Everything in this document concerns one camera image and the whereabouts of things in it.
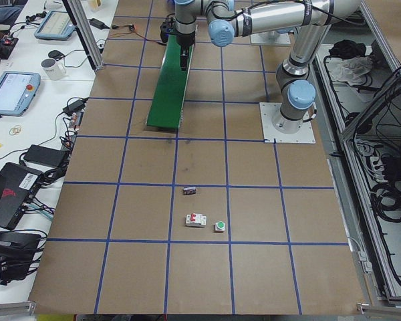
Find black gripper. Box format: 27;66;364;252
176;33;194;70

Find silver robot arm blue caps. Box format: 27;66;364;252
174;1;360;123

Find green conveyor belt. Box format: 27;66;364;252
146;35;193;130

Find black power brick far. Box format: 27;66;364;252
88;18;109;30

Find white mug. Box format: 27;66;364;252
41;58;66;80

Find blue teach pendant far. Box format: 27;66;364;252
34;11;75;41

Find blue teach pendant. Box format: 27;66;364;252
34;11;75;41
0;71;41;116

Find white red circuit breaker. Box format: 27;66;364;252
185;213;207;228

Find black cloth bundle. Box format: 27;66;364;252
329;39;366;60

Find green push button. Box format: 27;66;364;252
214;221;226;233

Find white crumpled cloth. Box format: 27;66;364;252
330;57;373;86

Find black power adapter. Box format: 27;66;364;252
23;144;69;168

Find blue teach pendant near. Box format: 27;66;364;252
0;71;41;116

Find black laptop red logo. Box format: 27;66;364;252
0;162;43;230

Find black docking device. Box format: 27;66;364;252
0;231;44;286

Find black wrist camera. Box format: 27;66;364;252
160;17;176;45

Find red black motor cable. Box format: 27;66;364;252
112;23;168;46

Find aluminium frame post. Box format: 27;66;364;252
63;0;104;72

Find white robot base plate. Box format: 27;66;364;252
259;102;315;144

